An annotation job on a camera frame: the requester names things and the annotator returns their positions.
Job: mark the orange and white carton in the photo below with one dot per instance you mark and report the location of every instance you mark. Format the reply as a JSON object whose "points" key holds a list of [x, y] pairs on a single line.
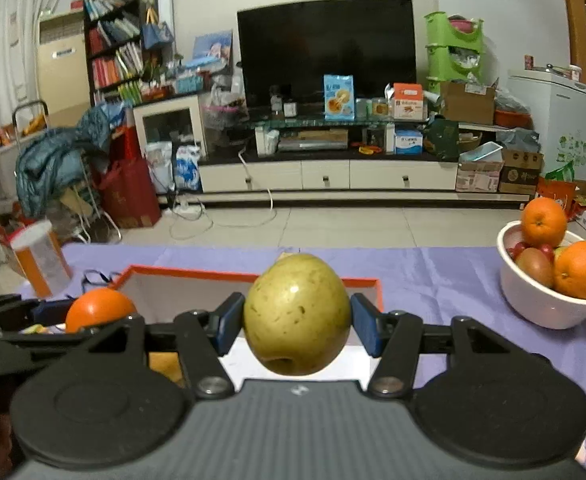
{"points": [[409, 102]]}

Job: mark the white plastic bowl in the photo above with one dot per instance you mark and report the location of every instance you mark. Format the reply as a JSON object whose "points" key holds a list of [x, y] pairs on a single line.
{"points": [[538, 305]]}

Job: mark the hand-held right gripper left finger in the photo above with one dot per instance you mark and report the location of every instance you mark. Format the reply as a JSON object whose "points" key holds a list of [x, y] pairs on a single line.
{"points": [[230, 322]]}

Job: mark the white television stand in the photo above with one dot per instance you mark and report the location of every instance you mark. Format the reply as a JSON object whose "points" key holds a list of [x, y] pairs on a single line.
{"points": [[323, 175]]}

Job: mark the blue jacket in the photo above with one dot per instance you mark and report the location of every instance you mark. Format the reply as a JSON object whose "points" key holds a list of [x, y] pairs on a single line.
{"points": [[58, 160]]}

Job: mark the white plastic bag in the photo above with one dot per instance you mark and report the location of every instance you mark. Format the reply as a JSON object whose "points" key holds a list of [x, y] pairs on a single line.
{"points": [[159, 165]]}

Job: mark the green stacked storage bins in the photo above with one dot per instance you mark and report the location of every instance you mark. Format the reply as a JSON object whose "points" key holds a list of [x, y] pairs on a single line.
{"points": [[443, 50]]}

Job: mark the green-yellow spotted pear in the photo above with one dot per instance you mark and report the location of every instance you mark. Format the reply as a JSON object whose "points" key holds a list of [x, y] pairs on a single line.
{"points": [[297, 312]]}

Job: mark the dark green bag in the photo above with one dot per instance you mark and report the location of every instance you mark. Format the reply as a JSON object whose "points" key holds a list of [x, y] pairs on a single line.
{"points": [[441, 140]]}

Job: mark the blue and white bag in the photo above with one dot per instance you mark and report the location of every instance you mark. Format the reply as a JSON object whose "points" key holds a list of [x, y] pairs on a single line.
{"points": [[189, 170]]}

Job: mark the brown kiwi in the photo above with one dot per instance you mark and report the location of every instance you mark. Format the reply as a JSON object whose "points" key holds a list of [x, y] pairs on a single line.
{"points": [[535, 267]]}

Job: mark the orange cardboard box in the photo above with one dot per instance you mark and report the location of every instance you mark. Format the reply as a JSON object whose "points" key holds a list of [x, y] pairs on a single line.
{"points": [[183, 290]]}

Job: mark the black flat television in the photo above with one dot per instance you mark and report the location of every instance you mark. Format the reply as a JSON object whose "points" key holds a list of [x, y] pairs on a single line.
{"points": [[325, 45]]}

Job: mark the dark brown cardboard box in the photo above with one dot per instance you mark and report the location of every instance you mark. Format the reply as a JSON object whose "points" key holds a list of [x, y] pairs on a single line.
{"points": [[521, 172]]}

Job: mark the red plastic basin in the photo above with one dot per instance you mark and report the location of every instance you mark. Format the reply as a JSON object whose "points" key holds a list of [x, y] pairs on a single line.
{"points": [[513, 119]]}

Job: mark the white curtain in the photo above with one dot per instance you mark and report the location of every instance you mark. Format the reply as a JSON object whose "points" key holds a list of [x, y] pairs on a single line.
{"points": [[3, 60]]}

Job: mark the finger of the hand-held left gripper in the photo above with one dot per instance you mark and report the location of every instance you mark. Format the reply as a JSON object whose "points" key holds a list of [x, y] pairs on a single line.
{"points": [[48, 338], [55, 312]]}

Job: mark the pale printed cardboard box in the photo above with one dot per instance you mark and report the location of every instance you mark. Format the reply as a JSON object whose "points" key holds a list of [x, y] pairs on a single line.
{"points": [[479, 177]]}

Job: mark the blue snack bag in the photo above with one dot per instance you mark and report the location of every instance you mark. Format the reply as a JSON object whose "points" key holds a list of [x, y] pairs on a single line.
{"points": [[339, 97]]}

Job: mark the white standing air conditioner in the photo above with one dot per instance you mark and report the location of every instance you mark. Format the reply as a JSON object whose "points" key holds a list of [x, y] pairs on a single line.
{"points": [[63, 70]]}

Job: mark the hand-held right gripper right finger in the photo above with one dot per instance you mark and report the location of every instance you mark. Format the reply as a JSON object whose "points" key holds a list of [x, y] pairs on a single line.
{"points": [[365, 325]]}

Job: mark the blue picture board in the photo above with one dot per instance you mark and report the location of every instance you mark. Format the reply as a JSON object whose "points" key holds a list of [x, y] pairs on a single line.
{"points": [[213, 47]]}

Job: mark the orange and white canister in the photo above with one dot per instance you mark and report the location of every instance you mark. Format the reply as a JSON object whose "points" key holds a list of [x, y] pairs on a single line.
{"points": [[40, 260]]}

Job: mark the black eyeglasses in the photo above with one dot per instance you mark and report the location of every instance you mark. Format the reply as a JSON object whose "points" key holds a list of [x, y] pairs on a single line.
{"points": [[98, 277]]}

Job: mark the black bookshelf with books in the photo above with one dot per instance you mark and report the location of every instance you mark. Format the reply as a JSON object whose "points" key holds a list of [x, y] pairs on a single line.
{"points": [[118, 35]]}

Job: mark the medium orange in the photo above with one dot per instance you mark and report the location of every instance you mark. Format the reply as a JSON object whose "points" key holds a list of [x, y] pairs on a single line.
{"points": [[98, 310]]}

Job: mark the large orange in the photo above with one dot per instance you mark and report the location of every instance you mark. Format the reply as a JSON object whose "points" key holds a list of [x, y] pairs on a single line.
{"points": [[580, 270], [544, 222]]}

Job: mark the blue and white tissue box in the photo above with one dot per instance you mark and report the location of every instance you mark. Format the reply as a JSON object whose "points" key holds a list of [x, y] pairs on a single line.
{"points": [[409, 142]]}

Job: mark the white chest freezer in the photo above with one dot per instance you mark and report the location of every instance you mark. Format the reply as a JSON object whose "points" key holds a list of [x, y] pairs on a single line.
{"points": [[558, 125]]}

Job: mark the red cherry tomato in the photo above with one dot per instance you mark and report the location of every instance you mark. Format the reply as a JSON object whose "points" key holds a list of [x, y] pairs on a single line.
{"points": [[518, 250], [546, 251]]}

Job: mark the golden yellow pear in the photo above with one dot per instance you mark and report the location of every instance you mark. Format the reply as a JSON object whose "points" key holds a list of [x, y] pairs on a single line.
{"points": [[165, 369]]}

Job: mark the orange gift bag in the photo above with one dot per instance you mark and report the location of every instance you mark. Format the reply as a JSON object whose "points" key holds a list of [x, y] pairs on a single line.
{"points": [[555, 197]]}

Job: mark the red shopping bag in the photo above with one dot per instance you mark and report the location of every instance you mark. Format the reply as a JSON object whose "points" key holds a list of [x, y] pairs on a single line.
{"points": [[128, 195]]}

